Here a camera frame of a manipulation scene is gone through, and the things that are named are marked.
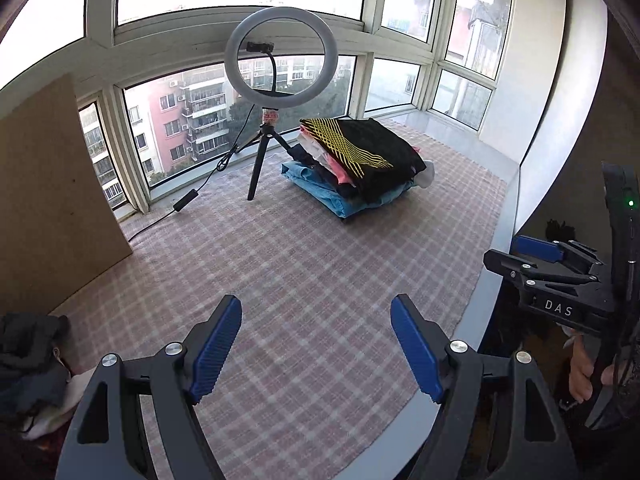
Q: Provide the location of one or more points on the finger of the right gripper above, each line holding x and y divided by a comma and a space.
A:
570, 270
555, 251

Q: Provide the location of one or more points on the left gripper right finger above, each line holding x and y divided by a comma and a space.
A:
496, 417

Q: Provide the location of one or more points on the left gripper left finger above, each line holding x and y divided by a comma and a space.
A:
107, 439

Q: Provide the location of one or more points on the black yellow-striped shorts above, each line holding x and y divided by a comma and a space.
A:
375, 159

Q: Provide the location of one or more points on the black clothes pile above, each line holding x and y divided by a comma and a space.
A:
31, 375

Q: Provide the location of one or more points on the person's right hand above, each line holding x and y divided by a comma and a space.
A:
581, 367

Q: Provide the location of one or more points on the cream white garment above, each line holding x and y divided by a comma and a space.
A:
53, 417

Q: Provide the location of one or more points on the dark navy folded garment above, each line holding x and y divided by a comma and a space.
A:
322, 175

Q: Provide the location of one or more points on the pink red folded garment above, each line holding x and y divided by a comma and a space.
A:
323, 157

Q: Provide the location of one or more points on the oak veneer board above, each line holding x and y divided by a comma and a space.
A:
57, 231

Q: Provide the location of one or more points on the blue folded garment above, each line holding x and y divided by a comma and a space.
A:
310, 181

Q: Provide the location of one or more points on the ring light on tripod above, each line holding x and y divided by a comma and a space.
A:
271, 100

